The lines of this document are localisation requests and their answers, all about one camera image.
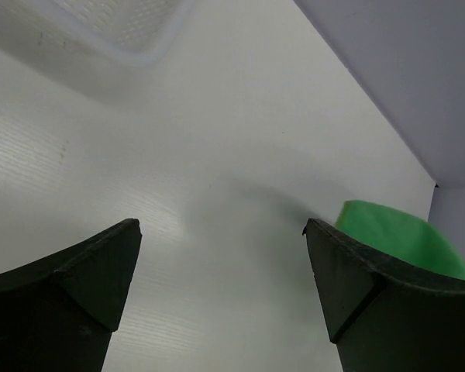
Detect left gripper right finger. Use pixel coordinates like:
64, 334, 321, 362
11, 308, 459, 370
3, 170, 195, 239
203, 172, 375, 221
303, 219, 465, 371

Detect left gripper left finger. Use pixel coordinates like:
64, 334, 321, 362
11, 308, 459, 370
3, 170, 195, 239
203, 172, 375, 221
0, 219, 142, 371

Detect green microfiber towel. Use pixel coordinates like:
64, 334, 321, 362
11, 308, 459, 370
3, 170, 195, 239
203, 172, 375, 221
336, 200, 465, 280

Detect white perforated plastic basket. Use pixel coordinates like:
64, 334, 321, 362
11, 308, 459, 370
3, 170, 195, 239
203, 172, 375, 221
0, 1, 194, 67

